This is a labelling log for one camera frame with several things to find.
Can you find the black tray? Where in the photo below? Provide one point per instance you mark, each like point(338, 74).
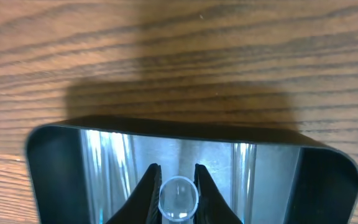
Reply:
point(57, 174)

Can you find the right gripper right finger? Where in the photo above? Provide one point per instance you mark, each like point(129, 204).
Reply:
point(213, 205)

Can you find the clear test tube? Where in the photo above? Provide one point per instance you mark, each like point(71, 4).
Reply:
point(178, 199)
point(121, 165)
point(243, 180)
point(93, 174)

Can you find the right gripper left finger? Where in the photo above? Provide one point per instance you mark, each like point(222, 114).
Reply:
point(138, 205)

